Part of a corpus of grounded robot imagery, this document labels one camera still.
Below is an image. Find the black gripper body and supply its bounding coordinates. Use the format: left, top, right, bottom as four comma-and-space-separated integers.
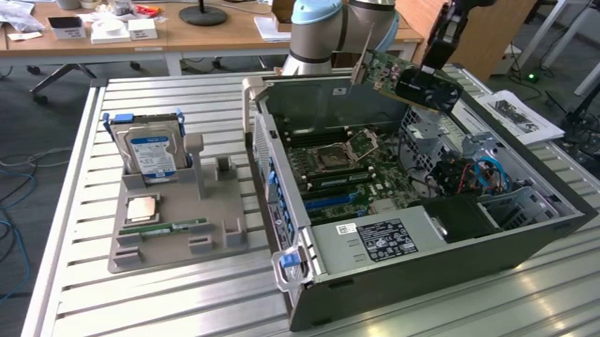
440, 0, 498, 22

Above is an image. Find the graphics card with black fan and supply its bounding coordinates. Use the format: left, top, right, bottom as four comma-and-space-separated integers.
349, 20, 464, 114

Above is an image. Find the wooden cabinet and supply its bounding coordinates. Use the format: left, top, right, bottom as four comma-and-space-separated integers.
396, 0, 539, 80

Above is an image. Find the silver drive cage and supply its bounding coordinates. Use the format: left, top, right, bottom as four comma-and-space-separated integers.
397, 103, 501, 166

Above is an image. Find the stack of printed papers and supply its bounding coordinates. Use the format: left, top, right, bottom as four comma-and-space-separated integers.
476, 89, 567, 146

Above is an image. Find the metal socket cover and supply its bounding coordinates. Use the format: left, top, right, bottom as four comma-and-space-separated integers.
345, 128, 381, 162

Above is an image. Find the brown cardboard box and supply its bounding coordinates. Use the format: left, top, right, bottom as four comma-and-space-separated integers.
271, 0, 297, 24

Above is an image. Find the white papers pile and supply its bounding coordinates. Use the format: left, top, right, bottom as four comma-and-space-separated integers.
253, 15, 294, 44

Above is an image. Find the CPU socket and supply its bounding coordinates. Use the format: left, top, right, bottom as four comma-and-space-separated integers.
313, 142, 357, 169

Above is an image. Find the green motherboard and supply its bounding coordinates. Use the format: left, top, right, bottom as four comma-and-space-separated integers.
281, 124, 422, 225

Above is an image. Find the black installed RAM stick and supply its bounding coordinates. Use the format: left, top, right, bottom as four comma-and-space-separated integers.
306, 171, 377, 192

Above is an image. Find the silver disk bay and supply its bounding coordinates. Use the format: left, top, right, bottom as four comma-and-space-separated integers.
477, 185, 561, 231

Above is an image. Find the wooden desk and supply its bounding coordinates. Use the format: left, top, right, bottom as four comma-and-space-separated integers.
0, 0, 170, 77
164, 0, 426, 77

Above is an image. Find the black round lamp base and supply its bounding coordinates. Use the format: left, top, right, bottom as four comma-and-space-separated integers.
178, 0, 230, 27

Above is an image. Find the grey power supply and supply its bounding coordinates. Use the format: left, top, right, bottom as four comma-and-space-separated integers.
310, 205, 446, 275

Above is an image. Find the open dark PC case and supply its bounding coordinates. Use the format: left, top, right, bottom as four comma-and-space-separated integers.
241, 65, 589, 333

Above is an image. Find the red packet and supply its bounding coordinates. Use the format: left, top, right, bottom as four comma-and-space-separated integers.
134, 4, 163, 19

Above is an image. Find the plain white box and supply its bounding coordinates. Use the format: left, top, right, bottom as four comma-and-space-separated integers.
127, 18, 159, 41

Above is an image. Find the hard disk in blue caddy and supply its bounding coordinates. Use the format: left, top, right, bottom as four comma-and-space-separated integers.
102, 109, 187, 185

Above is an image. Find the grey parts rack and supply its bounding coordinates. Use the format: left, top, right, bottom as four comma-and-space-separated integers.
107, 133, 250, 275

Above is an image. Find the CPU with metal lid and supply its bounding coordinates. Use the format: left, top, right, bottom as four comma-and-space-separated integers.
124, 195, 159, 223

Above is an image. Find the green RAM stick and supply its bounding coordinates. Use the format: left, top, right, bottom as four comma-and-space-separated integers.
118, 218, 208, 235

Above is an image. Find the white box with black inside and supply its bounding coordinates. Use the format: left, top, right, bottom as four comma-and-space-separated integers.
45, 15, 87, 41

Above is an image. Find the black chair base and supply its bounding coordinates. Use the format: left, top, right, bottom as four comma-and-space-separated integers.
25, 62, 144, 105

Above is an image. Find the white card with red mark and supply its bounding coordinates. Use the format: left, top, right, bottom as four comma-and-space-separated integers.
5, 31, 44, 43

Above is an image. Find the clear plastic bag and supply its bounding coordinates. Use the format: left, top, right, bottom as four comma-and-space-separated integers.
0, 0, 47, 33

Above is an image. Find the white wall box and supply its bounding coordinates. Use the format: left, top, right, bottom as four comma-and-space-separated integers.
492, 41, 524, 77

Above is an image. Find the blue wire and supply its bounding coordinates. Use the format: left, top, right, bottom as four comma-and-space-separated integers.
472, 157, 513, 195

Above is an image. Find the white table frame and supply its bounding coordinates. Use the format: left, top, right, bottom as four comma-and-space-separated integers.
514, 0, 600, 96

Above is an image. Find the red wire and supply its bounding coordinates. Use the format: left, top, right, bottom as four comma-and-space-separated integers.
458, 163, 476, 192

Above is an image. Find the black fan duct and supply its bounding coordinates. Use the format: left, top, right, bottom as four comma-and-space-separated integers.
422, 194, 502, 245

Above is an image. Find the blue floor cable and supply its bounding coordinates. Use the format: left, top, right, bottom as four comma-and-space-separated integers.
0, 168, 37, 303

